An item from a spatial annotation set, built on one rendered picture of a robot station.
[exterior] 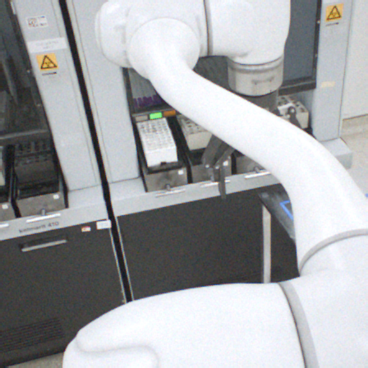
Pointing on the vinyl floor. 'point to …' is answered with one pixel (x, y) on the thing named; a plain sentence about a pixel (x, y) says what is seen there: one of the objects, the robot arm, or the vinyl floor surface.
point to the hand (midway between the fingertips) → (256, 182)
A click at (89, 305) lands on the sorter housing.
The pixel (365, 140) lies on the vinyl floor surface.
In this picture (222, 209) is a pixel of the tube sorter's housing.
